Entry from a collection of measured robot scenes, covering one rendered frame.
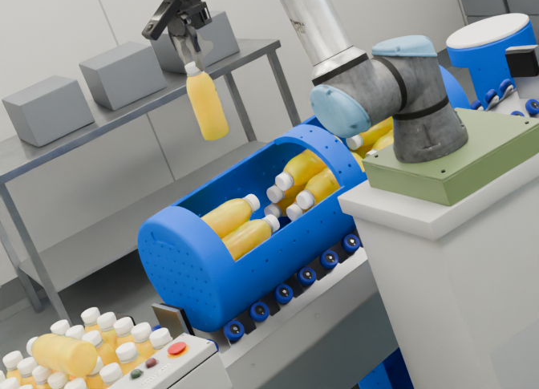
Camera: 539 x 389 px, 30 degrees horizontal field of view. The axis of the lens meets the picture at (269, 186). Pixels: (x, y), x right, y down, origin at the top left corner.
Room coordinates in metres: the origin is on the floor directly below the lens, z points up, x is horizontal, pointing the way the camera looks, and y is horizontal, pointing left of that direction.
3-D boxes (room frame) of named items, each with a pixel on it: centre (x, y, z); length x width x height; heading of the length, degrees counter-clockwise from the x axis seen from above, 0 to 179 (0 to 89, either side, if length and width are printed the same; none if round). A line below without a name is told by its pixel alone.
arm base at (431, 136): (1.90, -0.33, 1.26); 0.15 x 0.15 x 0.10
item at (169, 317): (1.99, 0.30, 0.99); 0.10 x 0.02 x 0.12; 34
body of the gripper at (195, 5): (2.40, 0.04, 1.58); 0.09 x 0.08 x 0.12; 122
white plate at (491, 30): (3.23, -0.86, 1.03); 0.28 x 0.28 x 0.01
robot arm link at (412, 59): (1.89, -0.33, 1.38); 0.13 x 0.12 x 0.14; 115
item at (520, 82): (2.74, -0.81, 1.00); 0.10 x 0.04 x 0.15; 34
